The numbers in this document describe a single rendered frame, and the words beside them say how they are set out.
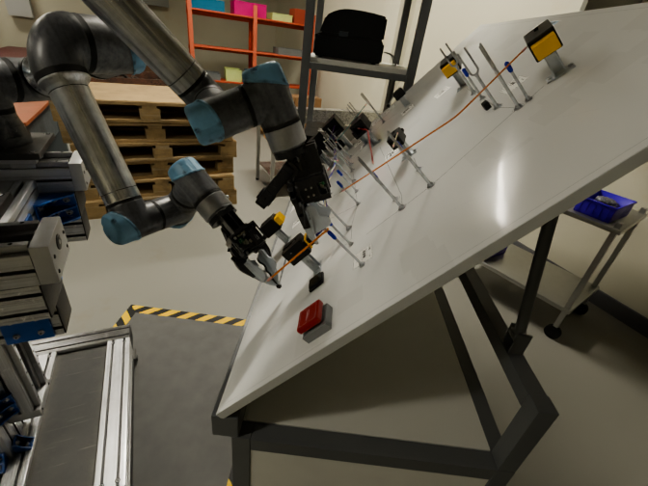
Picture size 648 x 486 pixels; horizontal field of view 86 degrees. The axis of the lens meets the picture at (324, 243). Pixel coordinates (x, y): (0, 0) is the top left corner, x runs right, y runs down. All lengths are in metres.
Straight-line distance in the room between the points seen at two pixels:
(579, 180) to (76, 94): 0.88
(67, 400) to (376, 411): 1.26
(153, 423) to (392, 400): 1.21
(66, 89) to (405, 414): 1.00
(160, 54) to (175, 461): 1.48
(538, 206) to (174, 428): 1.65
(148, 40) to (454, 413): 1.01
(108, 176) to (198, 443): 1.24
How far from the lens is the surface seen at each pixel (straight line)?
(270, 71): 0.67
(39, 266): 0.89
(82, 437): 1.66
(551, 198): 0.52
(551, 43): 0.76
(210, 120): 0.65
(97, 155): 0.87
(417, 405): 0.95
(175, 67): 0.76
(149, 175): 3.40
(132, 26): 0.76
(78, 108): 0.90
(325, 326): 0.60
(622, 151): 0.54
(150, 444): 1.81
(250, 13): 6.82
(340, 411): 0.89
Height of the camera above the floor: 1.53
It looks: 30 degrees down
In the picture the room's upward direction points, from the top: 8 degrees clockwise
